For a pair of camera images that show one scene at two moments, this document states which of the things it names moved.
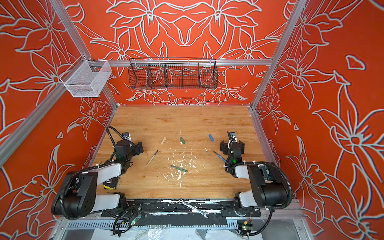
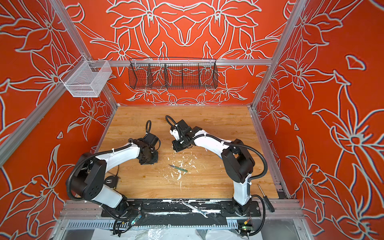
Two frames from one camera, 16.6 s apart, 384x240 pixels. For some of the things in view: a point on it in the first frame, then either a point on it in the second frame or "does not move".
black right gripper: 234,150 -> 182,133
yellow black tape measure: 111,183 does not move
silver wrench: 203,213 does not move
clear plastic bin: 86,78 does not move
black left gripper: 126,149 -> 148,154
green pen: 177,167 does not move
